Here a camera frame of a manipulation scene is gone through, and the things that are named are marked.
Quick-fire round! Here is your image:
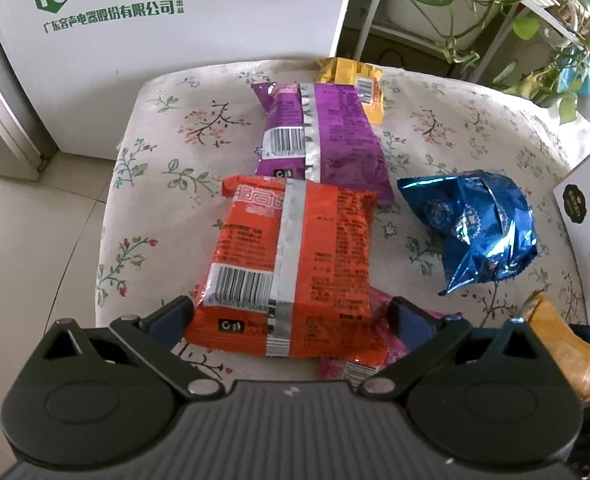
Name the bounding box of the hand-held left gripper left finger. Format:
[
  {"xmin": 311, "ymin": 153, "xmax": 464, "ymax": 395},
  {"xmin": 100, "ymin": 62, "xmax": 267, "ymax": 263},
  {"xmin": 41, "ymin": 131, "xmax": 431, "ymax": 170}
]
[{"xmin": 42, "ymin": 296, "xmax": 226, "ymax": 402}]

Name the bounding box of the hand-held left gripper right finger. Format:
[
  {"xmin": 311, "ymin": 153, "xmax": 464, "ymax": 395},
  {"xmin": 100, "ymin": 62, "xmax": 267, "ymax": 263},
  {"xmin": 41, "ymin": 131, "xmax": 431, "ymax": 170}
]
[{"xmin": 357, "ymin": 297, "xmax": 546, "ymax": 401}]

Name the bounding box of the orange snack packet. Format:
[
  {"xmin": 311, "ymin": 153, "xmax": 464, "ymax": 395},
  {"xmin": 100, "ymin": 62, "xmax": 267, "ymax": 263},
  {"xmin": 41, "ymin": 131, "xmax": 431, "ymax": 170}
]
[{"xmin": 184, "ymin": 175, "xmax": 380, "ymax": 359}]

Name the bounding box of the purple snack packet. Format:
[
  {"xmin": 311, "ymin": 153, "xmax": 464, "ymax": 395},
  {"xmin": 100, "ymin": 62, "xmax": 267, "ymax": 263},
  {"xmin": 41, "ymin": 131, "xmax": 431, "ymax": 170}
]
[{"xmin": 251, "ymin": 81, "xmax": 394, "ymax": 205}]

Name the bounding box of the yellow snack packet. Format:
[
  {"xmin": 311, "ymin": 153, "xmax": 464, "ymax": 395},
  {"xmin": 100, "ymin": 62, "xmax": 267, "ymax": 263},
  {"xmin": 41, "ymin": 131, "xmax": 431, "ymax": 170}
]
[{"xmin": 316, "ymin": 57, "xmax": 386, "ymax": 126}]

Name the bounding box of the pink snack packet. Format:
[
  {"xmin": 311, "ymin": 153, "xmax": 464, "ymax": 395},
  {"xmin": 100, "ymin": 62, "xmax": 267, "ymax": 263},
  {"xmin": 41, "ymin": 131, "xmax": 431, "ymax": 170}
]
[{"xmin": 315, "ymin": 287, "xmax": 450, "ymax": 383}]

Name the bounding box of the blue foil snack packet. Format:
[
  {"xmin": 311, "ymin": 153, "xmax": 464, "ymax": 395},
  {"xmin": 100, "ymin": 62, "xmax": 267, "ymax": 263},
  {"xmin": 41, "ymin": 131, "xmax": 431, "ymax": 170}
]
[{"xmin": 397, "ymin": 170, "xmax": 538, "ymax": 297}]

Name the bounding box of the floral cloth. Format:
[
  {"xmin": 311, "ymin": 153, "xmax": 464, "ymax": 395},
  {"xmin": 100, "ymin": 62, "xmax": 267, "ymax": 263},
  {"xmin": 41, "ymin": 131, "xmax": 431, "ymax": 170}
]
[{"xmin": 95, "ymin": 57, "xmax": 590, "ymax": 396}]

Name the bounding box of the mustard snack packet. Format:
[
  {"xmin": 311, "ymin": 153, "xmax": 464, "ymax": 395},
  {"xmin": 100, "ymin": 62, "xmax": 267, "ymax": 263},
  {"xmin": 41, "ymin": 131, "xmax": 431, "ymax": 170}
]
[{"xmin": 520, "ymin": 294, "xmax": 590, "ymax": 402}]

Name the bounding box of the white refrigerator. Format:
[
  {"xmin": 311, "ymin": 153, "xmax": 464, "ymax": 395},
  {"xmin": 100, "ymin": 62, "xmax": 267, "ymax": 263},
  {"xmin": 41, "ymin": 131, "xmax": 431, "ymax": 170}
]
[{"xmin": 0, "ymin": 0, "xmax": 358, "ymax": 181}]

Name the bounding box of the blue pot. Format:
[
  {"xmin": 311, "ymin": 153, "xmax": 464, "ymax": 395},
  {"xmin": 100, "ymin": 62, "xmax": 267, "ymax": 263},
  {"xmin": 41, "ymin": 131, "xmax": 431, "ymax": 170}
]
[{"xmin": 557, "ymin": 57, "xmax": 590, "ymax": 97}]

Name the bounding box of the white metal rack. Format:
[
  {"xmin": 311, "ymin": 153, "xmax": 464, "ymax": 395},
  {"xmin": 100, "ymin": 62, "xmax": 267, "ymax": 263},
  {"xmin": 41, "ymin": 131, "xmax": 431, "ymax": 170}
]
[{"xmin": 352, "ymin": 0, "xmax": 590, "ymax": 86}]

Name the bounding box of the wicker basket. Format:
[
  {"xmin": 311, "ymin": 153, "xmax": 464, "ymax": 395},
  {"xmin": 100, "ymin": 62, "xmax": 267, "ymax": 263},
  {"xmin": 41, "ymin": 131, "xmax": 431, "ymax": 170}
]
[{"xmin": 547, "ymin": 0, "xmax": 590, "ymax": 53}]

